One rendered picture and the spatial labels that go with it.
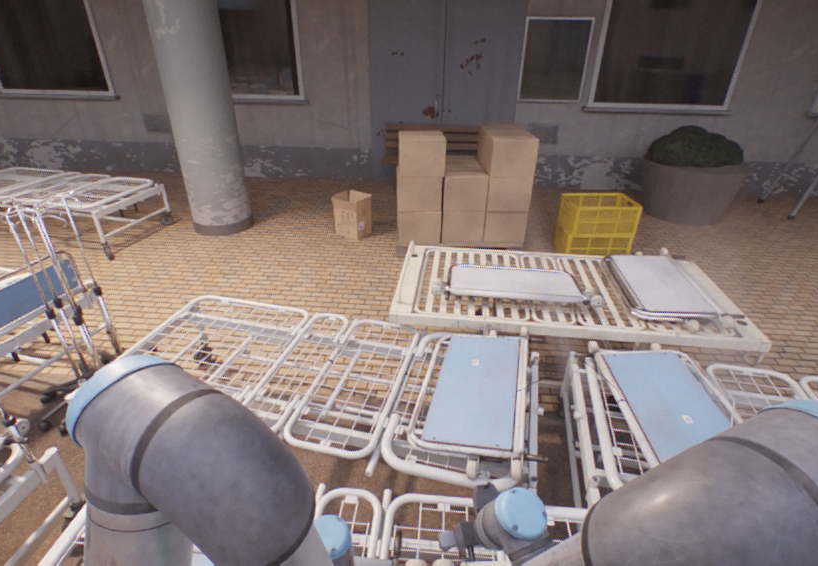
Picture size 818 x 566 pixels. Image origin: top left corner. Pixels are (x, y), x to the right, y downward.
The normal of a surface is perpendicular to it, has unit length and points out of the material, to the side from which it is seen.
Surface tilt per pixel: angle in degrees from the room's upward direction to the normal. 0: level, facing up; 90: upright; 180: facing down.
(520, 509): 19
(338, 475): 0
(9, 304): 90
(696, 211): 101
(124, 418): 35
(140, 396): 15
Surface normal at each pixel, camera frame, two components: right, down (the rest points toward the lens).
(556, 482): 0.01, -0.88
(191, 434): 0.15, -0.62
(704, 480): -0.48, -0.81
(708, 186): -0.20, 0.63
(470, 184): 0.04, 0.48
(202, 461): 0.21, -0.38
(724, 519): -0.44, -0.46
